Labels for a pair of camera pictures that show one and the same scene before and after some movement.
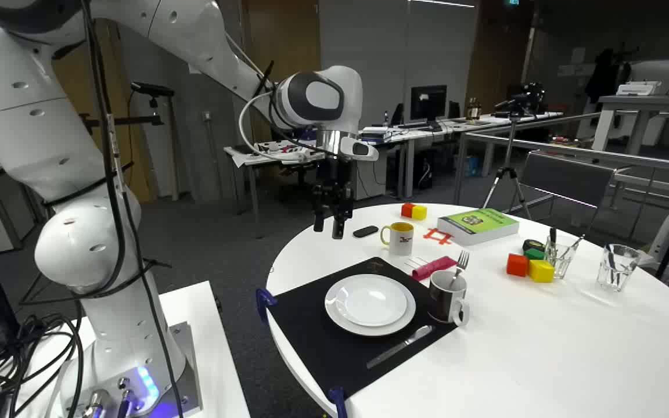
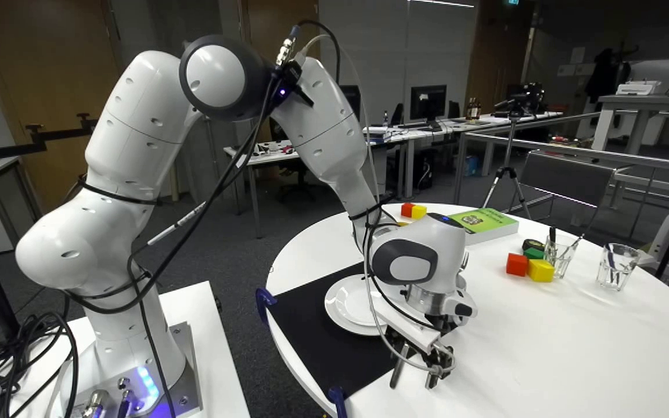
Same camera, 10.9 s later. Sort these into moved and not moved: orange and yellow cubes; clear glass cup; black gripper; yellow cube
Moved: black gripper
Not moved: orange and yellow cubes; yellow cube; clear glass cup
